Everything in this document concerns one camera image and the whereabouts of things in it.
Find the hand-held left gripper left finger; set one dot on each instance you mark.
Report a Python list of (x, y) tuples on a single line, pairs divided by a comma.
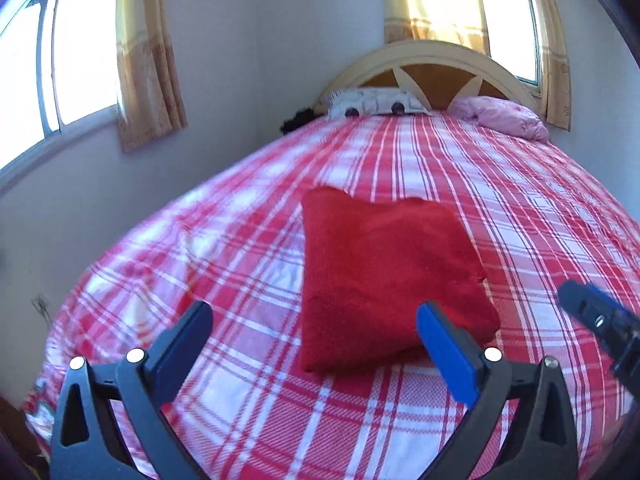
[(185, 340)]

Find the white wall outlet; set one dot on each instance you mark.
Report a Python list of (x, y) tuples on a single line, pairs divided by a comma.
[(40, 305)]

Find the small black object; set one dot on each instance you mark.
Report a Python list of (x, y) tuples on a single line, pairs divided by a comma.
[(297, 120)]

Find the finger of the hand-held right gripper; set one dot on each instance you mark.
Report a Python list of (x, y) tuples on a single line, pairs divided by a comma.
[(580, 300), (612, 302)]

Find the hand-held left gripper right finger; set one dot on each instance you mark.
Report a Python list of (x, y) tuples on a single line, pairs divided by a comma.
[(447, 355)]

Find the grey patterned pillow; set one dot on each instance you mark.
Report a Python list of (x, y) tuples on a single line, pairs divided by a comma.
[(370, 102)]

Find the red blanket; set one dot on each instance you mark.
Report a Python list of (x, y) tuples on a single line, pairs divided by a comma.
[(390, 270)]

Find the red white plaid bedspread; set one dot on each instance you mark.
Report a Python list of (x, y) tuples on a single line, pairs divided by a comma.
[(250, 210)]

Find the window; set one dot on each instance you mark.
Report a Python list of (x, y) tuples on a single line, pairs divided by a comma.
[(505, 20), (75, 60)]

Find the cream wooden headboard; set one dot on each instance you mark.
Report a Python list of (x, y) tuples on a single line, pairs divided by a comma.
[(425, 52)]

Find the pink pillow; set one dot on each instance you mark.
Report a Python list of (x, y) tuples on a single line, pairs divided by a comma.
[(500, 115)]

